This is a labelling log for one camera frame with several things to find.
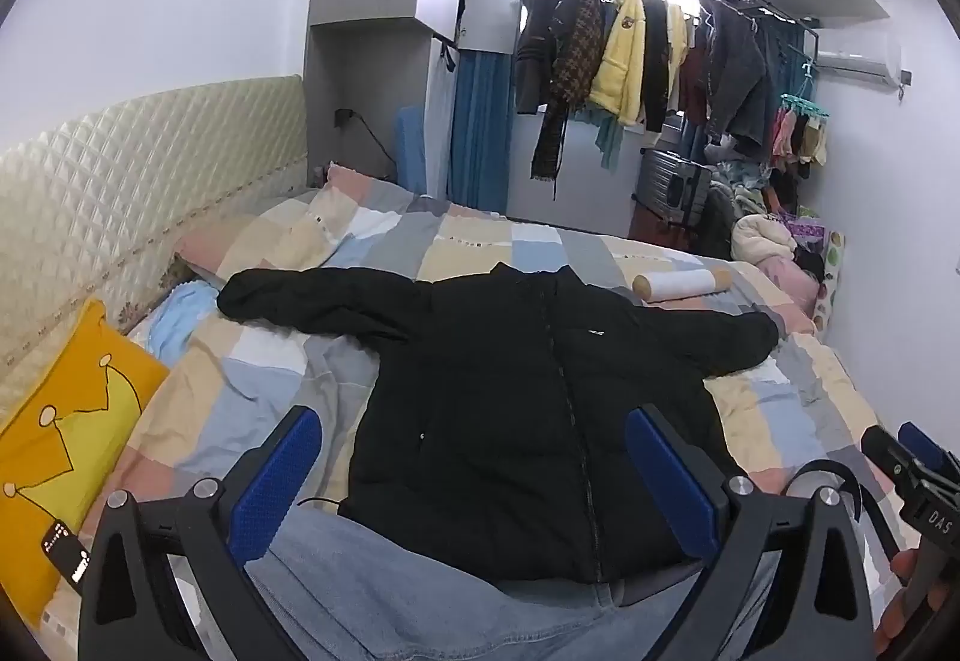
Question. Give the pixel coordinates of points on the grey hanging jacket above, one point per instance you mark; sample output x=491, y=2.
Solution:
x=739, y=69

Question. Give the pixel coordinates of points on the person's blue jeans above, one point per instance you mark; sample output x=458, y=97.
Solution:
x=420, y=608

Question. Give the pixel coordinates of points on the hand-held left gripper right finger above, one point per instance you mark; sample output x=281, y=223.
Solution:
x=671, y=481

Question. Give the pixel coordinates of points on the cream quilted headboard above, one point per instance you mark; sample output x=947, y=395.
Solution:
x=150, y=159

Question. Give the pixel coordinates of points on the light blue cloth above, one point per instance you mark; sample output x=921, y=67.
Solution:
x=180, y=323

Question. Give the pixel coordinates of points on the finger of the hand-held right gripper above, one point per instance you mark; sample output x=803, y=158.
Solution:
x=889, y=455
x=926, y=447

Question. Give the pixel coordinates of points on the cream plush blanket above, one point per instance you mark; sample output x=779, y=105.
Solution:
x=761, y=239

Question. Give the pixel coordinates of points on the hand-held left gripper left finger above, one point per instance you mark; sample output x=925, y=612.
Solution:
x=274, y=481

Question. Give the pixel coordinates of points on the white air conditioner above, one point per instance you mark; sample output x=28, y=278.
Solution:
x=859, y=57

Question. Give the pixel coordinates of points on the green sock hanger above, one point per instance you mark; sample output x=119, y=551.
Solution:
x=806, y=106

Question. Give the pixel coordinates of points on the black puffer jacket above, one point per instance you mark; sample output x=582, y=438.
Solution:
x=487, y=406

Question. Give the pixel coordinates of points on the black hanging coat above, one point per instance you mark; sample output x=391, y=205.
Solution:
x=536, y=46

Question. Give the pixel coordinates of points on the dark red hanging garment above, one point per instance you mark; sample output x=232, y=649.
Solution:
x=694, y=84

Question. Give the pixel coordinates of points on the yellow cartoon pillow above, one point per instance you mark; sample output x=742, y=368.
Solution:
x=67, y=406

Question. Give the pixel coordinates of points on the grey suitcase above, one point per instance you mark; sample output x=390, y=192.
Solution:
x=667, y=185

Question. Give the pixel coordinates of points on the pastel patchwork bedspread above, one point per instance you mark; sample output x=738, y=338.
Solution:
x=262, y=391

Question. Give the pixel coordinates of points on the blue curtain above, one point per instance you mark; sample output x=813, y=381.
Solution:
x=480, y=129

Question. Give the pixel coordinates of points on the houndstooth hanging coat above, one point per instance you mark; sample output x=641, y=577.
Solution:
x=577, y=46

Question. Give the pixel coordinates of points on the pale yellow hanging garment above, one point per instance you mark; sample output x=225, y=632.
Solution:
x=679, y=42

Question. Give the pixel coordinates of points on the person's right hand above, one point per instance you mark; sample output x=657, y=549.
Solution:
x=900, y=567

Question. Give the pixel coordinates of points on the black hanging garment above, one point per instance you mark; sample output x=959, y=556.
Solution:
x=656, y=61

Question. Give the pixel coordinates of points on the black remote control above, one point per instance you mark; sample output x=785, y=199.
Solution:
x=66, y=551

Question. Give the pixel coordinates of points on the pastel patchwork pillow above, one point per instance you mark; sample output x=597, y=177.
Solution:
x=300, y=233

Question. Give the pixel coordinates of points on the teal hanging cloth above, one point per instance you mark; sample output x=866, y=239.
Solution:
x=609, y=140

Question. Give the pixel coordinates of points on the pile of clothes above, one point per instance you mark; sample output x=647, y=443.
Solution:
x=742, y=189

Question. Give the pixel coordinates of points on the dark hanging scarf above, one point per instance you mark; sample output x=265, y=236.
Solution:
x=549, y=144

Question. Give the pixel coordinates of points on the yellow hanging jacket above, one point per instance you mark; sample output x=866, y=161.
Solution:
x=619, y=54

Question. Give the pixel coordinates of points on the white paper roll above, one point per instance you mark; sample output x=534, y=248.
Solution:
x=679, y=284

